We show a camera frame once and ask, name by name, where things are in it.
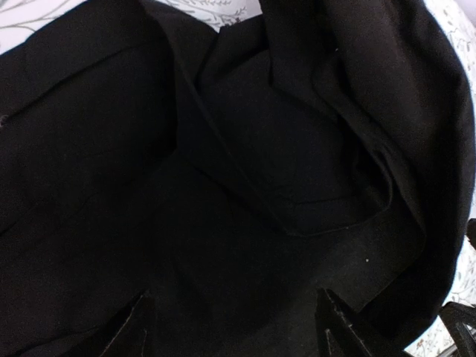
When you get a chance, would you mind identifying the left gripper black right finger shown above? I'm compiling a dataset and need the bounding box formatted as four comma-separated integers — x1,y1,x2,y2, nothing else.
315,289,404,357

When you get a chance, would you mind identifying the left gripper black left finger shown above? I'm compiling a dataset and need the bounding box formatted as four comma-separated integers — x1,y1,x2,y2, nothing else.
80,290,155,356

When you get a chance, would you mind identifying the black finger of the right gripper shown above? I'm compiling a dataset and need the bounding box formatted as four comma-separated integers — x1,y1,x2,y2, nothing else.
439,302,475,357

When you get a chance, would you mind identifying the black long sleeve shirt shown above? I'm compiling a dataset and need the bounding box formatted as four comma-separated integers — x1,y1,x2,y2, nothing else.
0,0,476,357

